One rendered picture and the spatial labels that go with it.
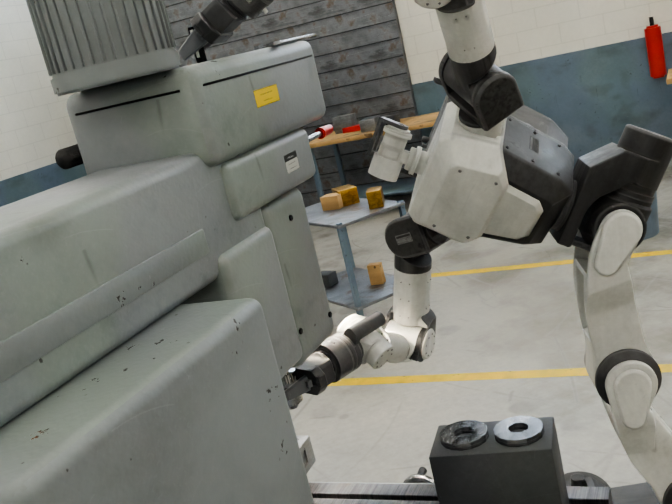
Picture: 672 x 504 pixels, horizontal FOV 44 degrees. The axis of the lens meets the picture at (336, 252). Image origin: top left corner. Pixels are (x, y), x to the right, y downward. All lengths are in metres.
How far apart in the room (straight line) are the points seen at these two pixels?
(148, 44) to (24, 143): 9.28
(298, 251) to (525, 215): 0.50
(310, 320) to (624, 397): 0.74
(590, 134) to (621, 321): 7.16
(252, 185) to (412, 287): 0.69
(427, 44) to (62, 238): 8.32
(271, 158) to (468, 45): 0.42
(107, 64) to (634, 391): 1.29
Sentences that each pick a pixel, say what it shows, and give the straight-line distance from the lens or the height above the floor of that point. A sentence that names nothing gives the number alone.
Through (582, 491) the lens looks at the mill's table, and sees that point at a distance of 1.75.
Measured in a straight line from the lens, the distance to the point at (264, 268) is 1.41.
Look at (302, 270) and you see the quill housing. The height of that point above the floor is 1.48.
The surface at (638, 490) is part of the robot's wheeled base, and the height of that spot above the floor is 0.57.
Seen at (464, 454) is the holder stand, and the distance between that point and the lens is 1.54.
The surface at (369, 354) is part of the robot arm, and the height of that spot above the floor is 1.22.
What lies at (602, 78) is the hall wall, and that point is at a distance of 8.94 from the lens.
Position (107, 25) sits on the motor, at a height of 1.97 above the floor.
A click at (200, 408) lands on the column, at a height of 1.49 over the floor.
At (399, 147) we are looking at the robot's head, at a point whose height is 1.63.
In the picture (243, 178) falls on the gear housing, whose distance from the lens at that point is 1.39.
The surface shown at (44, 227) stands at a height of 1.75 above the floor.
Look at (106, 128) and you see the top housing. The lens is 1.41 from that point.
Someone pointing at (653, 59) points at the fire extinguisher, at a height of 0.99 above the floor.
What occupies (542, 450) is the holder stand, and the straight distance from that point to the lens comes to 1.52.
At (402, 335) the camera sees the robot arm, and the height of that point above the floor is 1.16.
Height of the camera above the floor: 1.88
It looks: 14 degrees down
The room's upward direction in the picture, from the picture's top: 13 degrees counter-clockwise
